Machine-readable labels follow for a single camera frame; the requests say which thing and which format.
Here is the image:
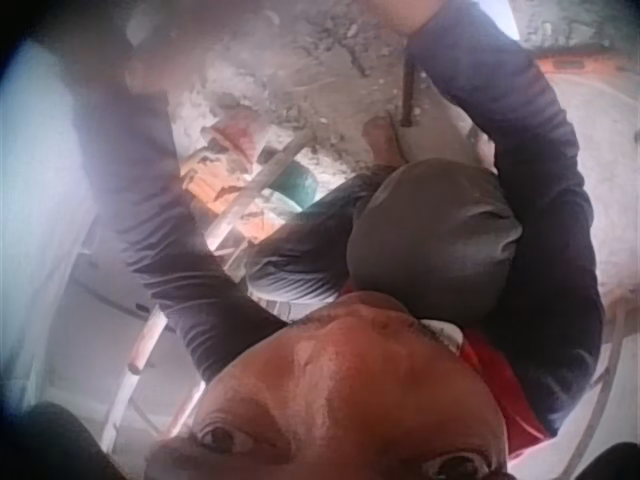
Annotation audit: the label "person's right hand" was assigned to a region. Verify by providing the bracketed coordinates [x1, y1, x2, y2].
[368, 0, 442, 34]

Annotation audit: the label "person's left hand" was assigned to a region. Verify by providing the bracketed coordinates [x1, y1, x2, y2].
[120, 45, 169, 97]

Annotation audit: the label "orange brick pile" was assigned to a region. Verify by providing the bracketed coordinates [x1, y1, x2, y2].
[180, 158, 269, 237]

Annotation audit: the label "white wooden ladder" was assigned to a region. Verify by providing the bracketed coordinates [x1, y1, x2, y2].
[97, 130, 321, 451]

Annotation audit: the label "orange brick row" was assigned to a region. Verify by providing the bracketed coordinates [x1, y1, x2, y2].
[537, 47, 640, 77]

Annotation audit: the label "green bucket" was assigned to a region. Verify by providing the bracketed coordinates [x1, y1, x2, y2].
[272, 159, 321, 215]

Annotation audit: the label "person's legs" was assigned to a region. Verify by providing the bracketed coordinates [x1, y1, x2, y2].
[244, 115, 524, 326]

